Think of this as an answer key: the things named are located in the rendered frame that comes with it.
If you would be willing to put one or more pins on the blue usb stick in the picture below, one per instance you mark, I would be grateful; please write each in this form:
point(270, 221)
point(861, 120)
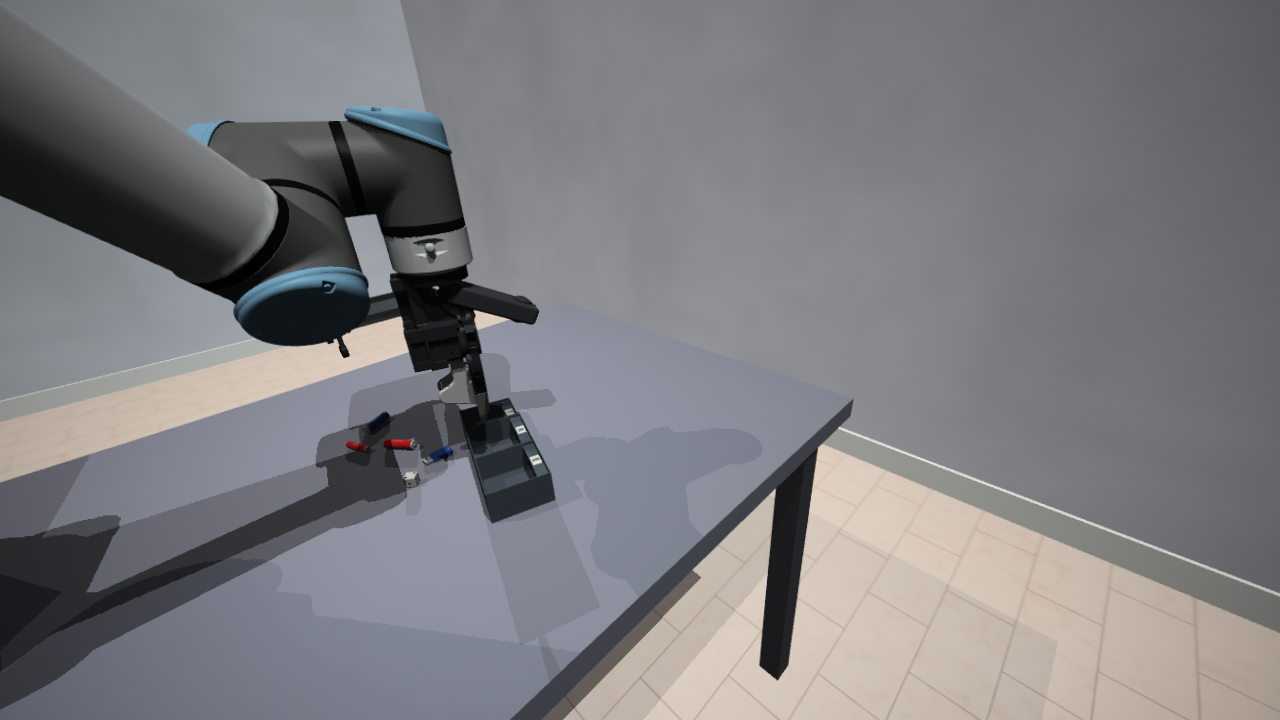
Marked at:
point(439, 455)

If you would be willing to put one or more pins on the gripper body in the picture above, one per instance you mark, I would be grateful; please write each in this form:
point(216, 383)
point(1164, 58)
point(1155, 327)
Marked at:
point(435, 331)

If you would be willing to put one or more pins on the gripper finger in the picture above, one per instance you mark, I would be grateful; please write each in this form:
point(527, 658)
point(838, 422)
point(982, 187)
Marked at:
point(465, 391)
point(445, 381)

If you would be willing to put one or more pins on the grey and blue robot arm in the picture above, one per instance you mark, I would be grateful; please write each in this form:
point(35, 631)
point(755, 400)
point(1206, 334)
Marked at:
point(81, 149)

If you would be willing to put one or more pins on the blue battery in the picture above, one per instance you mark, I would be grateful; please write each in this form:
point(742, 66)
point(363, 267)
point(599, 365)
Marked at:
point(376, 422)

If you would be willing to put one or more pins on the black rack of three bins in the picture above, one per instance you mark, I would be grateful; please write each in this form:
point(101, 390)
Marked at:
point(507, 466)

